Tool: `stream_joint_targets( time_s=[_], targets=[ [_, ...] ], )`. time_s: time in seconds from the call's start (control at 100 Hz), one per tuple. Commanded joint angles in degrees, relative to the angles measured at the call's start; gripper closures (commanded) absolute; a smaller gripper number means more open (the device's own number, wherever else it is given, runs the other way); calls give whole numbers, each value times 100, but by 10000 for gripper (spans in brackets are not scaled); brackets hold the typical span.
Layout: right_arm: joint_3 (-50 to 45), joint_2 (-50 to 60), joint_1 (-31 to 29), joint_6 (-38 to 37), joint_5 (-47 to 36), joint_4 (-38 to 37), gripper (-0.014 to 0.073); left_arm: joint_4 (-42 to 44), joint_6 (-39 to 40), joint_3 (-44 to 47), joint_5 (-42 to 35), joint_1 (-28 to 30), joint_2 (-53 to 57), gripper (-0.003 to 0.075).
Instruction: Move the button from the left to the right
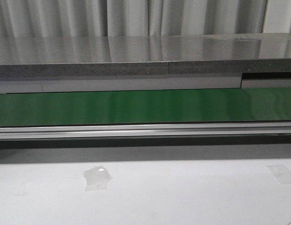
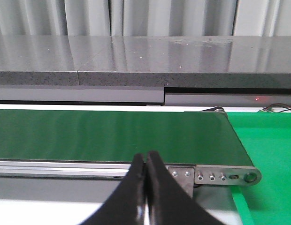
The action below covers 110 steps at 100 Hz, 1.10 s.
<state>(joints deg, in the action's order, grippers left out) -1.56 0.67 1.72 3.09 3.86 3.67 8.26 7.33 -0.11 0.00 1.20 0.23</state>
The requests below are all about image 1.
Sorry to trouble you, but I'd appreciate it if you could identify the grey panel under counter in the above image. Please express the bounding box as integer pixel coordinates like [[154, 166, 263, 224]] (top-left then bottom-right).
[[0, 72, 291, 94]]

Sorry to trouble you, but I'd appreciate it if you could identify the clear tape patch left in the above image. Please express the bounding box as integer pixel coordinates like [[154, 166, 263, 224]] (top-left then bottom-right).
[[83, 166, 113, 191]]

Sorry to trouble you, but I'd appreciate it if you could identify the clear tape patch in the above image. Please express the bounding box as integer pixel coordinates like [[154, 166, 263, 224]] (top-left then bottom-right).
[[83, 166, 113, 191], [267, 165, 291, 185]]

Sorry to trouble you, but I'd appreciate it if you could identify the green conveyor belt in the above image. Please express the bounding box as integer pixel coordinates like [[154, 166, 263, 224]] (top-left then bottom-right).
[[0, 88, 291, 127]]

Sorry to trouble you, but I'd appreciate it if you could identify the dark granite counter slab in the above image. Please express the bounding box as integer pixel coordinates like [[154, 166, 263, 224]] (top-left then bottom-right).
[[0, 33, 291, 80]]

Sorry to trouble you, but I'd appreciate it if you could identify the clear tape patch right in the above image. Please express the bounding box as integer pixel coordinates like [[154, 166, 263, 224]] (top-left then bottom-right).
[[267, 165, 291, 185]]

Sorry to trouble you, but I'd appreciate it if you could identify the white pleated curtain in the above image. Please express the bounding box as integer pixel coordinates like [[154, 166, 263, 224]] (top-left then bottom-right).
[[0, 0, 291, 38]]

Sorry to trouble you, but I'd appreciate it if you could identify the aluminium conveyor side rail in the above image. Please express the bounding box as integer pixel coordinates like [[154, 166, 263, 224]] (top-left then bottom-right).
[[0, 121, 291, 140]]

